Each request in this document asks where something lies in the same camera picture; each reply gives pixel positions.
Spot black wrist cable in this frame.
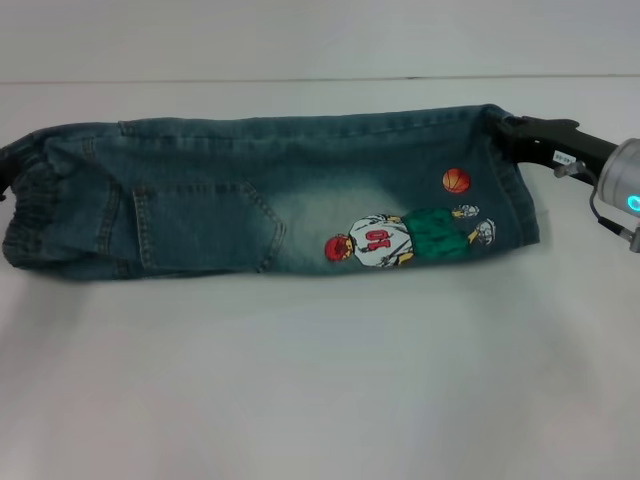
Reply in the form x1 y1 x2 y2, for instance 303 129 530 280
553 161 640 237

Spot blue denim shorts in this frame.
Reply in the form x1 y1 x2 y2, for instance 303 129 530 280
0 102 544 279

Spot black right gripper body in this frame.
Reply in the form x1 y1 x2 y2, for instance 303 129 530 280
517 115 622 177

